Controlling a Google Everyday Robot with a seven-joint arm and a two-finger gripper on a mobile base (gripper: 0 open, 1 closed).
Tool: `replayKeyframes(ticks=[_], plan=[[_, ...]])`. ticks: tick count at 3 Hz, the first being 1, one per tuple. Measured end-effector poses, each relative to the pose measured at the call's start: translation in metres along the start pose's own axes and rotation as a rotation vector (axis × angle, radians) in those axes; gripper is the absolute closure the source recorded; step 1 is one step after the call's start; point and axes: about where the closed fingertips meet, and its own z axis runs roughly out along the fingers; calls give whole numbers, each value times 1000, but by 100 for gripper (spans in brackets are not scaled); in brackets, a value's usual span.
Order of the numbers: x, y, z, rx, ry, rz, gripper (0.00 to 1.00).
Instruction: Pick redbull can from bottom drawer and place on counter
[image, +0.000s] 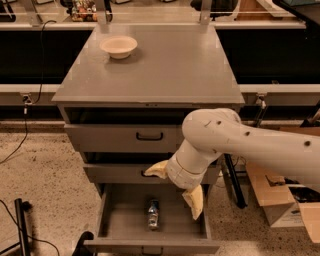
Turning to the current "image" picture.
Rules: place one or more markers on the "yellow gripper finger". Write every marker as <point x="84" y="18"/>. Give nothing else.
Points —
<point x="194" y="199"/>
<point x="158" y="169"/>

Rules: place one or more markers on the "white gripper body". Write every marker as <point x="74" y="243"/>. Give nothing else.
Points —
<point x="180" y="173"/>

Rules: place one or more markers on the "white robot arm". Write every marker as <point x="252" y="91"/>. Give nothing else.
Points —
<point x="210" y="133"/>

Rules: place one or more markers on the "grey top drawer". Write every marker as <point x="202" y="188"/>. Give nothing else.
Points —
<point x="125" y="130"/>

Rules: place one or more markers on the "grey drawer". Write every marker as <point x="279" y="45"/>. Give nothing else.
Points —
<point x="123" y="223"/>
<point x="125" y="130"/>
<point x="123" y="167"/>

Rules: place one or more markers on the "grey bottom drawer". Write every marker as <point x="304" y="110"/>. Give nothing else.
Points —
<point x="123" y="223"/>

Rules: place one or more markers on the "grey drawer cabinet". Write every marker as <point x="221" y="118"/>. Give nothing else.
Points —
<point x="175" y="65"/>

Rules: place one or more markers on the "grey middle drawer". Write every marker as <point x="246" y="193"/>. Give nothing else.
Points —
<point x="123" y="167"/>

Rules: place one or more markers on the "black bar beside cabinet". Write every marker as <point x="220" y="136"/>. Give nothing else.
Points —
<point x="235" y="183"/>

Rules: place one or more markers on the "cardboard box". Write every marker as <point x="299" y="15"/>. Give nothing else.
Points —
<point x="283" y="200"/>

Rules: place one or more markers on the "white bowl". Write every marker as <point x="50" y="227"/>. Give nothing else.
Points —
<point x="118" y="47"/>

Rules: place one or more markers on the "black stand lower left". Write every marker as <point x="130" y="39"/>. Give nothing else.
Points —
<point x="24" y="238"/>

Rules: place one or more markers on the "colourful items on shelf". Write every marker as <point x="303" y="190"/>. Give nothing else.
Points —
<point x="83" y="11"/>

